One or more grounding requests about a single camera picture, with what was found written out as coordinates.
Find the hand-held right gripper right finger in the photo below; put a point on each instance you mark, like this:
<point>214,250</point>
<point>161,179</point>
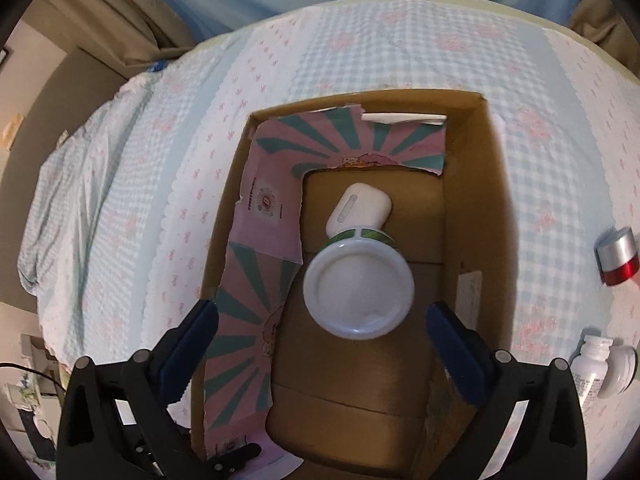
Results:
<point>452,350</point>

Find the white paper strip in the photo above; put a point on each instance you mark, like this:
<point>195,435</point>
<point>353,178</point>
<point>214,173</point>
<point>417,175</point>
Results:
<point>405,118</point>

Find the red jar with silver lid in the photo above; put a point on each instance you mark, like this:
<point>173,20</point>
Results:
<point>620,270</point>

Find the white plastic bottle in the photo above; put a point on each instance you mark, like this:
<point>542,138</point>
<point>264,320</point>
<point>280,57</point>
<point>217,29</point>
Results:
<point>590,375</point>

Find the white bedside shelf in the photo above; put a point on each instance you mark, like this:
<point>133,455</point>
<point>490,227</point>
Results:
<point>30,400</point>

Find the white round jar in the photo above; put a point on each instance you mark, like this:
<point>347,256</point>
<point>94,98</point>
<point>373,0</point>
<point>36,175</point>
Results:
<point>622,370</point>

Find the pink teal striped paper liner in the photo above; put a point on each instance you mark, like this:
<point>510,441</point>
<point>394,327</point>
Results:
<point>260,160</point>

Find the framed wall picture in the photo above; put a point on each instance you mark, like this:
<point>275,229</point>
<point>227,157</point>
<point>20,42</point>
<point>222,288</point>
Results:
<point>4,55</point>

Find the pale green bed sheet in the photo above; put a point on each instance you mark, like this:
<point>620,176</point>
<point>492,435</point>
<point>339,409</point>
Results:
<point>525,6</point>

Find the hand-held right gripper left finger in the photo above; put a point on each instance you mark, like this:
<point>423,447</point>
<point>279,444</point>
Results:
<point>192,345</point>

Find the small blue patterned cloth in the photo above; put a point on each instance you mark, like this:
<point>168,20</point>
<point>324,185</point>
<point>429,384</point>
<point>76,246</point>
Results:
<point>159,65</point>

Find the beige wall object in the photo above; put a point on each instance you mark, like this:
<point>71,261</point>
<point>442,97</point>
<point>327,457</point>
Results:
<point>11,130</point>

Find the beige curtain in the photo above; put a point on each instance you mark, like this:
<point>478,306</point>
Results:
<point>110,10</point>
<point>600,15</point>

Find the white earbuds case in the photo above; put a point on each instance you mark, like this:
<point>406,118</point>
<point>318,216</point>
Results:
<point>357,207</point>

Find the brown cardboard box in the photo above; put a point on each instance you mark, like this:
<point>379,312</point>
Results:
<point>470,200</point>

